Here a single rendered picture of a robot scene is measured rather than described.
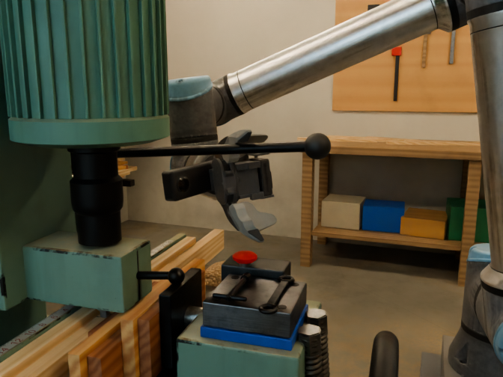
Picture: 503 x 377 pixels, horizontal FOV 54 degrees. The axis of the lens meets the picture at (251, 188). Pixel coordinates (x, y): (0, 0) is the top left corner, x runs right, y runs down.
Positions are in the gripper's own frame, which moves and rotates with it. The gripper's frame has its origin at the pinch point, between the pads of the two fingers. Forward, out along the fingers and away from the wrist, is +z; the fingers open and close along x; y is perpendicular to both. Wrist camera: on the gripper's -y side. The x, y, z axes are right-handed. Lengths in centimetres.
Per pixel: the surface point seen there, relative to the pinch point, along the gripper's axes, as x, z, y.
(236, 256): 6.6, 6.6, -5.6
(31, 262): 4.6, -3.5, -28.1
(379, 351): 15.6, 20.5, 3.7
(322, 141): -5.4, 6.0, 7.9
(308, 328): 13.0, 16.4, -2.1
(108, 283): 7.2, 3.2, -20.3
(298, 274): 103, -222, 116
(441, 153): 30, -167, 193
